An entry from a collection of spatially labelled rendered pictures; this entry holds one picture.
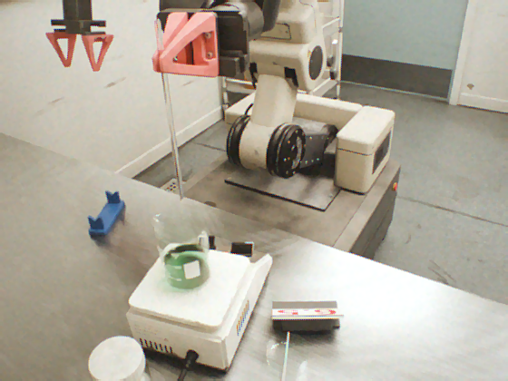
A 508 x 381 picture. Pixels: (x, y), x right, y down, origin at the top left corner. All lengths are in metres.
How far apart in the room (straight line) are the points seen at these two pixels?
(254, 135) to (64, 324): 0.85
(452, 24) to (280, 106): 2.18
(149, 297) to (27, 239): 0.37
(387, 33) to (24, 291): 3.08
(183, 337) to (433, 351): 0.31
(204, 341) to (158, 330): 0.06
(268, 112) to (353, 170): 0.37
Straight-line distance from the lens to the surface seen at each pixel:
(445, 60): 3.38
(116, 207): 0.84
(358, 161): 1.47
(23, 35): 1.96
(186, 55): 0.47
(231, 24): 0.47
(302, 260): 0.69
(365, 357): 0.58
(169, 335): 0.53
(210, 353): 0.53
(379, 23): 3.43
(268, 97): 1.32
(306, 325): 0.58
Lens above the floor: 1.22
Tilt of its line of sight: 33 degrees down
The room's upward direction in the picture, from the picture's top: 3 degrees counter-clockwise
